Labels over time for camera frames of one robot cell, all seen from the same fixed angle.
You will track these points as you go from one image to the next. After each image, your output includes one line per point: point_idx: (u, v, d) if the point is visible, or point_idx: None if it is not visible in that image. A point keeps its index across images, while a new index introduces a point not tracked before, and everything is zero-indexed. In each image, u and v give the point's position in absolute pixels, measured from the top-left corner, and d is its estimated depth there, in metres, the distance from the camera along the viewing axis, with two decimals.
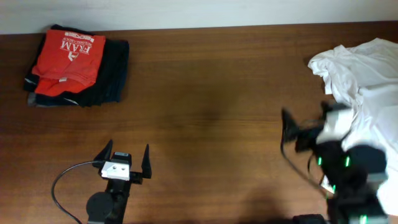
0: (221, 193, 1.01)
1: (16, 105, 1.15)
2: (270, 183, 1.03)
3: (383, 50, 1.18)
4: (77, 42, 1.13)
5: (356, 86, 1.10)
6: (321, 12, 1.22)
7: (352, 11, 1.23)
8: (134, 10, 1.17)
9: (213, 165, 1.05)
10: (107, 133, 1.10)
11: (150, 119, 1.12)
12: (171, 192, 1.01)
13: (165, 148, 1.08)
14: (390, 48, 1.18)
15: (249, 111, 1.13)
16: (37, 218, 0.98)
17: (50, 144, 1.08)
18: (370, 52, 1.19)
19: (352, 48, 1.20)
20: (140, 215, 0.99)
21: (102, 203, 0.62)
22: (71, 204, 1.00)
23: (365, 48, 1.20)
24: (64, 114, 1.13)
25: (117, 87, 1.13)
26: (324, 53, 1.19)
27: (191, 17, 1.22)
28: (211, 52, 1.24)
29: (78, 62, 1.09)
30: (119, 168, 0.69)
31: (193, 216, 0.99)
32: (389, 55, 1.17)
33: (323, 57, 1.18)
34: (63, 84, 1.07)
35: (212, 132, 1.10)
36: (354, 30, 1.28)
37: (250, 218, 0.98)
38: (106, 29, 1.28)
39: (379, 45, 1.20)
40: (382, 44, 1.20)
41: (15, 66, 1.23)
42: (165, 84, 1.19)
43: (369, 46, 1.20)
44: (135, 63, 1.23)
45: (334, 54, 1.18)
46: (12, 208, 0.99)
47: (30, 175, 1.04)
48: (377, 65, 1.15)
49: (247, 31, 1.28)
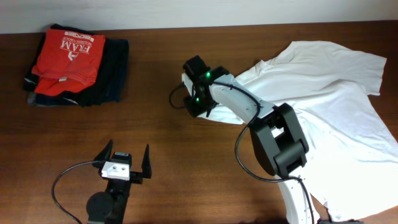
0: (221, 193, 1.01)
1: (17, 106, 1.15)
2: (269, 183, 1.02)
3: (301, 51, 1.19)
4: (77, 41, 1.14)
5: (305, 94, 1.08)
6: (318, 12, 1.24)
7: (350, 10, 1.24)
8: (134, 10, 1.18)
9: (213, 165, 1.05)
10: (107, 133, 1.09)
11: (150, 119, 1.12)
12: (171, 192, 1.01)
13: (165, 149, 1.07)
14: (310, 48, 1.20)
15: (227, 114, 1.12)
16: (35, 219, 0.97)
17: (49, 144, 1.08)
18: (291, 58, 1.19)
19: (273, 61, 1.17)
20: (140, 215, 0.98)
21: (102, 204, 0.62)
22: (71, 205, 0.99)
23: (268, 64, 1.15)
24: (63, 114, 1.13)
25: (117, 87, 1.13)
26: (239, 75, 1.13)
27: (190, 17, 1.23)
28: (211, 51, 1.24)
29: (78, 62, 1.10)
30: (119, 168, 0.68)
31: (193, 216, 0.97)
32: (309, 56, 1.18)
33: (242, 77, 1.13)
34: (63, 83, 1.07)
35: (212, 132, 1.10)
36: (354, 30, 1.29)
37: (250, 217, 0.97)
38: (106, 28, 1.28)
39: (296, 48, 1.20)
40: (298, 45, 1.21)
41: (15, 66, 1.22)
42: (165, 84, 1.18)
43: (288, 53, 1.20)
44: (135, 63, 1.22)
45: (255, 72, 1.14)
46: (11, 209, 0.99)
47: (29, 175, 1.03)
48: (316, 64, 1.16)
49: (247, 31, 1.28)
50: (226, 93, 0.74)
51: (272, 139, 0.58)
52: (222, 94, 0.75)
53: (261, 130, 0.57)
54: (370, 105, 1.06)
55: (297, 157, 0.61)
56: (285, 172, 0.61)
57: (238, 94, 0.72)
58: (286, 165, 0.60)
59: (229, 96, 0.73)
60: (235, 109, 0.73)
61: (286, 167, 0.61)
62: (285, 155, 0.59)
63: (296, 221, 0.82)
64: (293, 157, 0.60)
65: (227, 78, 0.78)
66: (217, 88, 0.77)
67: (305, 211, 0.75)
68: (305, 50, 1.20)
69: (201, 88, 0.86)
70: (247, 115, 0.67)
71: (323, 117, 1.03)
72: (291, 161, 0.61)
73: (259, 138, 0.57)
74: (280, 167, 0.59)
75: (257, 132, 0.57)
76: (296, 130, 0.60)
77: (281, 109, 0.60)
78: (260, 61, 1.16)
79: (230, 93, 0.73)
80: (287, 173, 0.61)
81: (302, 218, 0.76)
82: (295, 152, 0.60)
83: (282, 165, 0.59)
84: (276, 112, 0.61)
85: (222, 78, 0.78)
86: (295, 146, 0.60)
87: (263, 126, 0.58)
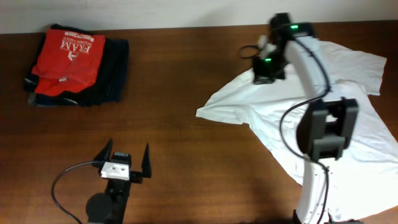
0: (221, 193, 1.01)
1: (17, 106, 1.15)
2: (270, 183, 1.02)
3: None
4: (77, 41, 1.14)
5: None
6: (316, 12, 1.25)
7: (348, 10, 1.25)
8: (134, 10, 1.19)
9: (213, 165, 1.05)
10: (107, 133, 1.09)
11: (150, 120, 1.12)
12: (171, 193, 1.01)
13: (165, 149, 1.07)
14: None
15: (226, 114, 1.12)
16: (35, 219, 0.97)
17: (50, 144, 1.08)
18: None
19: None
20: (140, 215, 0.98)
21: (103, 204, 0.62)
22: (71, 205, 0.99)
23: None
24: (63, 114, 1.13)
25: (117, 86, 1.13)
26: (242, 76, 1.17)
27: (190, 17, 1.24)
28: (211, 51, 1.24)
29: (78, 62, 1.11)
30: (119, 168, 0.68)
31: (193, 216, 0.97)
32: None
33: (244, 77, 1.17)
34: (63, 83, 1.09)
35: (212, 132, 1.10)
36: (354, 30, 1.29)
37: (251, 218, 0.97)
38: (106, 28, 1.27)
39: None
40: None
41: (14, 66, 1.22)
42: (165, 84, 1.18)
43: None
44: (135, 63, 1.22)
45: None
46: (12, 208, 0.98)
47: (30, 175, 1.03)
48: None
49: (247, 30, 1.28)
50: (309, 60, 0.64)
51: (322, 125, 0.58)
52: (300, 56, 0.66)
53: (318, 113, 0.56)
54: (370, 104, 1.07)
55: (336, 147, 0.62)
56: (317, 156, 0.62)
57: (314, 63, 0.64)
58: (321, 149, 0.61)
59: (308, 61, 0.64)
60: (303, 81, 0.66)
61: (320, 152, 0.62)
62: (324, 140, 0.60)
63: (304, 213, 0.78)
64: (333, 145, 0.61)
65: (308, 41, 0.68)
66: (296, 44, 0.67)
67: (318, 205, 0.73)
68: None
69: (278, 38, 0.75)
70: (314, 92, 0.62)
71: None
72: (328, 148, 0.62)
73: (312, 120, 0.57)
74: (314, 147, 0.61)
75: (314, 112, 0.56)
76: (346, 128, 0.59)
77: (348, 102, 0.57)
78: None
79: (311, 63, 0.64)
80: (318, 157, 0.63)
81: (311, 210, 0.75)
82: (333, 142, 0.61)
83: (318, 147, 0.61)
84: (340, 102, 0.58)
85: (304, 38, 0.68)
86: (337, 139, 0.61)
87: (324, 109, 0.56)
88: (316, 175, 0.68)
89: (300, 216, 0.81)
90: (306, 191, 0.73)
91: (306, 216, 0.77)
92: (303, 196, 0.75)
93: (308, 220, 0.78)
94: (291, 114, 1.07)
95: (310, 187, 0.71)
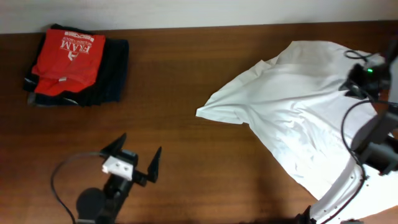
0: (221, 193, 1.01)
1: (17, 106, 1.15)
2: (270, 183, 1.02)
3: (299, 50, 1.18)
4: (77, 41, 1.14)
5: (307, 93, 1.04)
6: (317, 12, 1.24)
7: (349, 10, 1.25)
8: (134, 10, 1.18)
9: (212, 165, 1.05)
10: (107, 133, 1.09)
11: (150, 120, 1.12)
12: (171, 193, 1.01)
13: (165, 149, 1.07)
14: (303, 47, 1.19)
15: (226, 114, 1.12)
16: (36, 219, 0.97)
17: (50, 144, 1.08)
18: (290, 56, 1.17)
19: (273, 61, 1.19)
20: (141, 214, 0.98)
21: (92, 205, 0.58)
22: (71, 205, 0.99)
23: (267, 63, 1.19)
24: (63, 114, 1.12)
25: (117, 86, 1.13)
26: (242, 76, 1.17)
27: (191, 17, 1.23)
28: (211, 51, 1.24)
29: (78, 62, 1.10)
30: (122, 167, 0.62)
31: (193, 216, 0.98)
32: (309, 55, 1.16)
33: (243, 77, 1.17)
34: (63, 83, 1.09)
35: (212, 132, 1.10)
36: (354, 30, 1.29)
37: (250, 218, 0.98)
38: (107, 28, 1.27)
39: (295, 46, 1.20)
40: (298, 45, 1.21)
41: (15, 66, 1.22)
42: (165, 84, 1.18)
43: (287, 52, 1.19)
44: (135, 63, 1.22)
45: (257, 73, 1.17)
46: (12, 208, 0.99)
47: (30, 175, 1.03)
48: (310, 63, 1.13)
49: (247, 30, 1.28)
50: None
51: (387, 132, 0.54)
52: None
53: (393, 117, 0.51)
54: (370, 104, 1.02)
55: (387, 162, 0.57)
56: (364, 157, 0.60)
57: None
58: (371, 155, 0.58)
59: None
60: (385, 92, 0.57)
61: (369, 156, 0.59)
62: (380, 148, 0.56)
63: (318, 210, 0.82)
64: (385, 157, 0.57)
65: None
66: None
67: (335, 207, 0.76)
68: (305, 48, 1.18)
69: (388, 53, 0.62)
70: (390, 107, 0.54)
71: (324, 117, 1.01)
72: (379, 159, 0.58)
73: (383, 120, 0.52)
74: (365, 150, 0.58)
75: (389, 114, 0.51)
76: None
77: None
78: (260, 60, 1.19)
79: None
80: (364, 159, 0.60)
81: (326, 210, 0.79)
82: (385, 154, 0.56)
83: (369, 150, 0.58)
84: None
85: None
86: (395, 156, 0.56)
87: None
88: (352, 178, 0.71)
89: (313, 213, 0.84)
90: (336, 190, 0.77)
91: (318, 213, 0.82)
92: (331, 193, 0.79)
93: (317, 216, 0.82)
94: (289, 114, 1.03)
95: (341, 187, 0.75)
